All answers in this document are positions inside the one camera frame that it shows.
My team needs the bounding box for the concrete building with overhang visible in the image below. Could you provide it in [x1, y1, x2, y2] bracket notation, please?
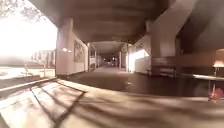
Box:
[29, 0, 224, 80]

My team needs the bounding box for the wooden bench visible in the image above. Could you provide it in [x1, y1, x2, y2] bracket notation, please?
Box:
[149, 55, 201, 78]

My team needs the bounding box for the distant pale building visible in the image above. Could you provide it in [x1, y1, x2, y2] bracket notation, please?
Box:
[30, 49, 56, 70]

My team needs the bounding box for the low concrete kerb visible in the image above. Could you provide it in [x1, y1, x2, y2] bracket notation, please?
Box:
[0, 75, 58, 98]

